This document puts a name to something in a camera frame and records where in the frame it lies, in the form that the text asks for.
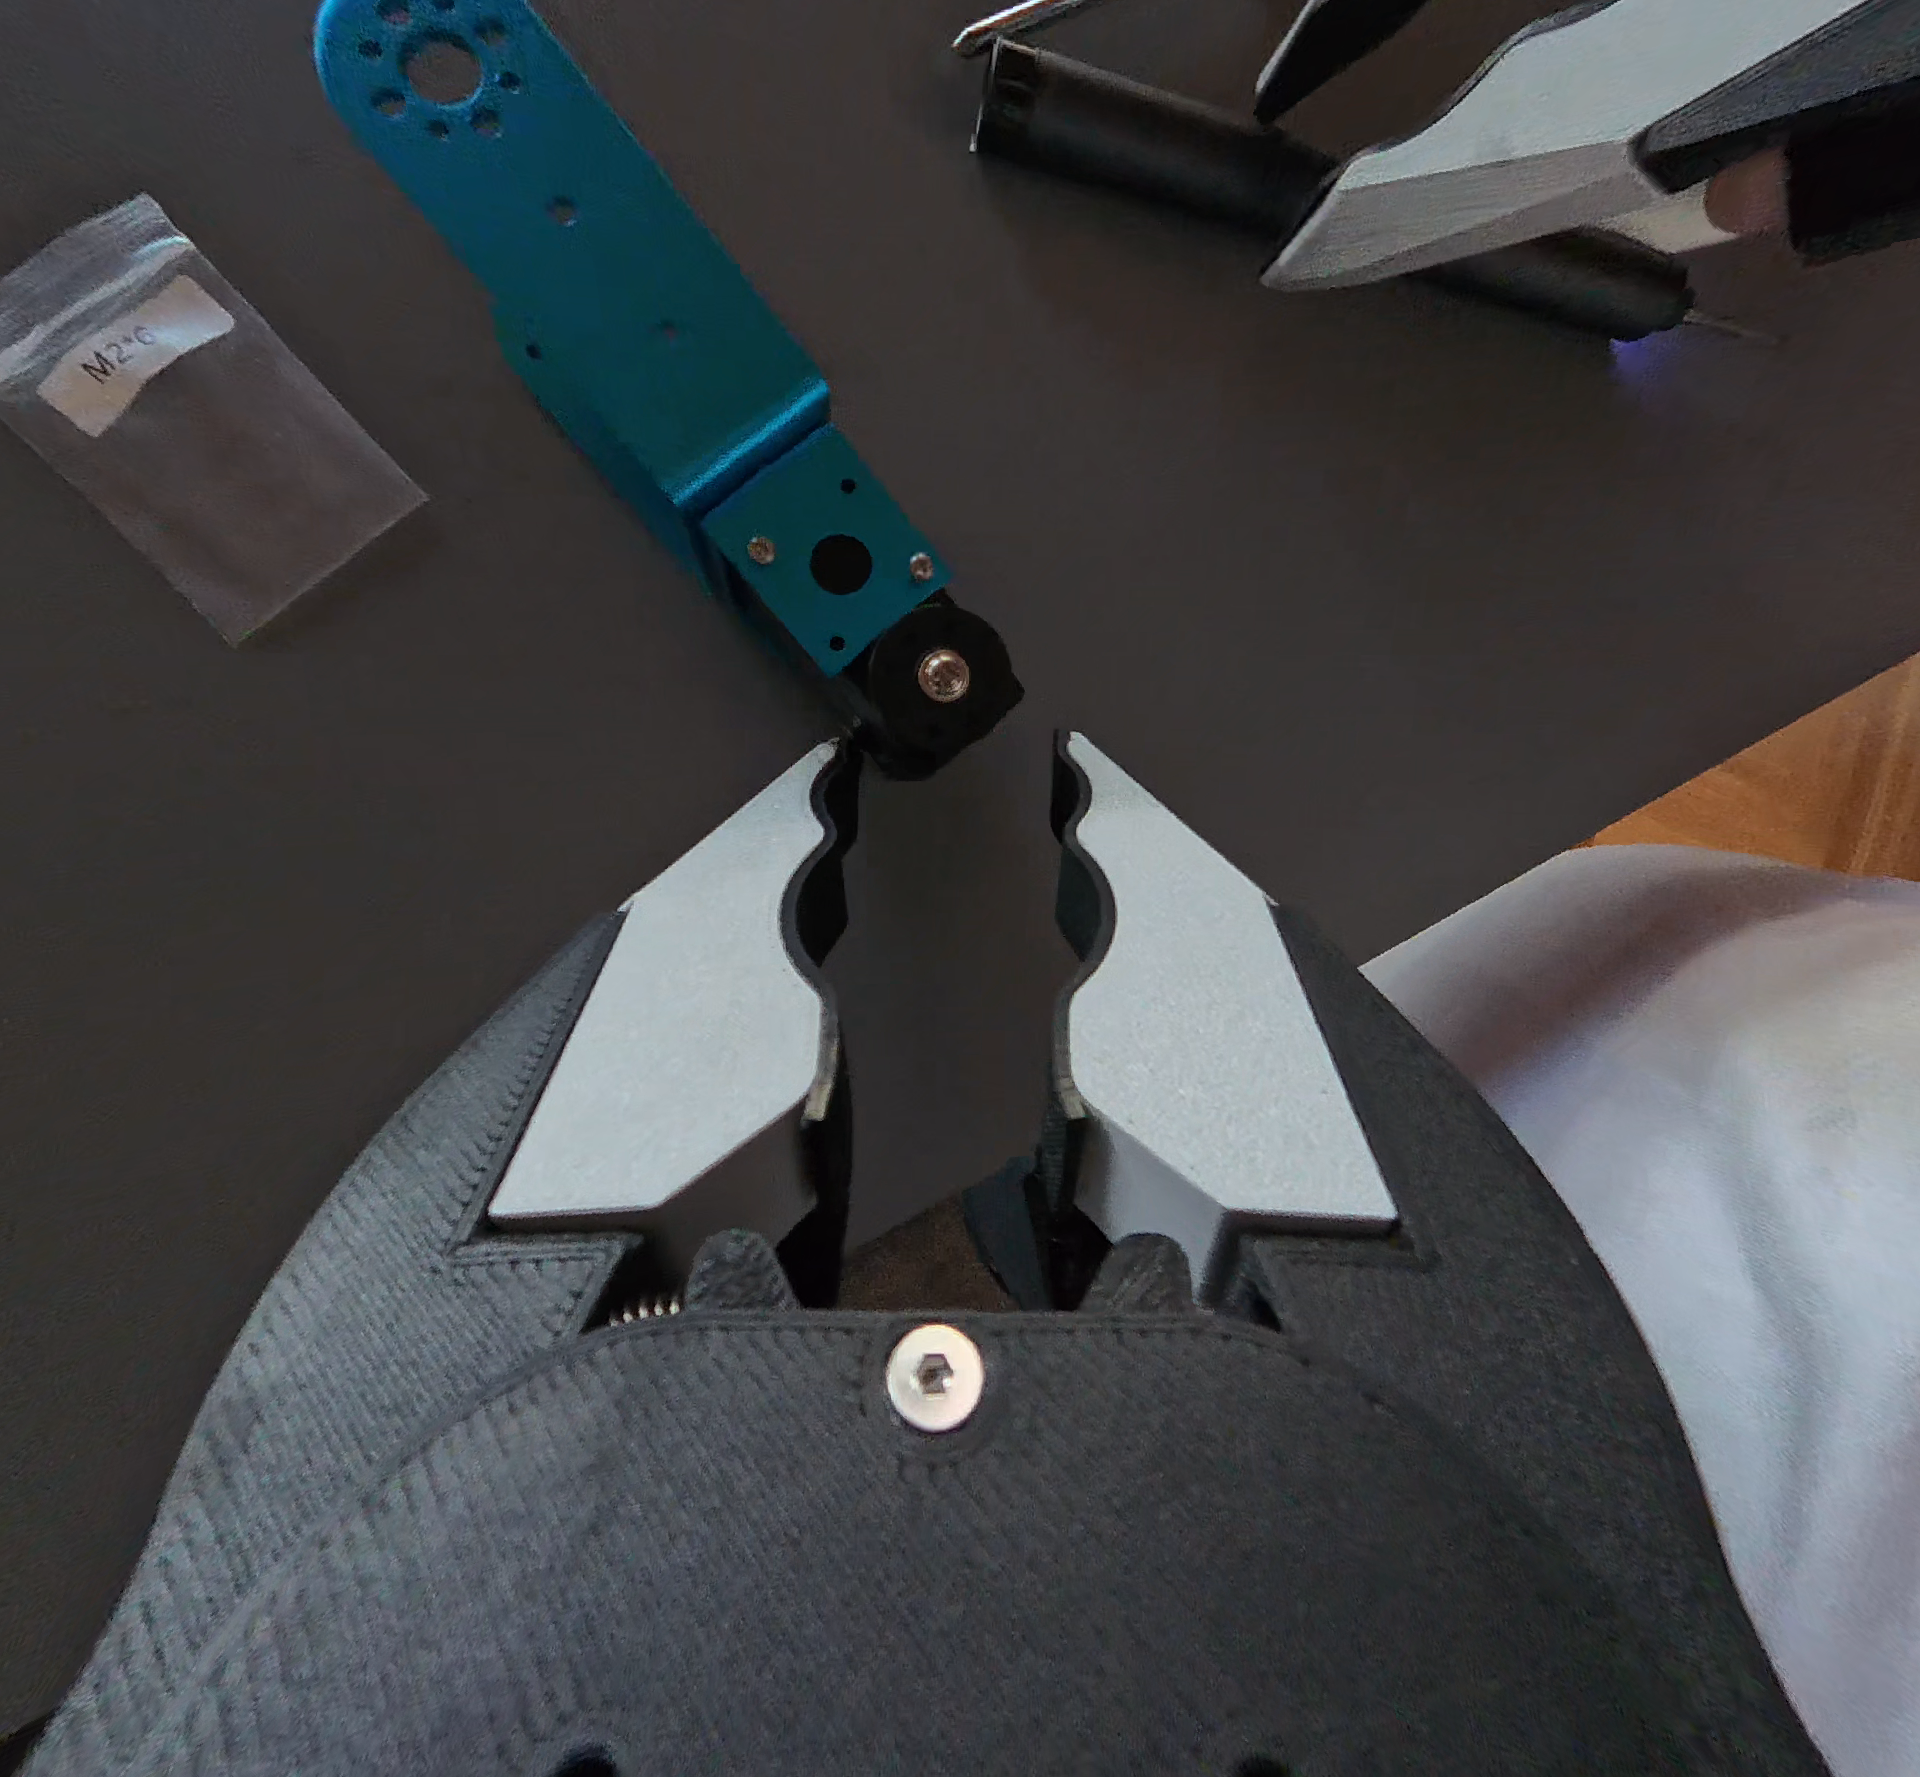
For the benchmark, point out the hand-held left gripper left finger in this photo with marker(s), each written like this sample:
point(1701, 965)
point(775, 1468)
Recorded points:
point(676, 1027)

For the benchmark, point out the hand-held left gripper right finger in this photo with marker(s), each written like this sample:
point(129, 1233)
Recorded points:
point(1215, 1057)

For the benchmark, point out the black electric screwdriver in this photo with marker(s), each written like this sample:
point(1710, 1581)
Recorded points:
point(1141, 127)

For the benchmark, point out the blue metal bracket with servo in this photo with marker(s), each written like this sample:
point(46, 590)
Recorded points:
point(601, 291)

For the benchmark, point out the dark grey desk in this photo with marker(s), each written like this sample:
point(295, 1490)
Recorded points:
point(1349, 533)

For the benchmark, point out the clear labelled zip bag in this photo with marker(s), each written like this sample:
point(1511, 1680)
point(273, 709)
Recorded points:
point(225, 458)

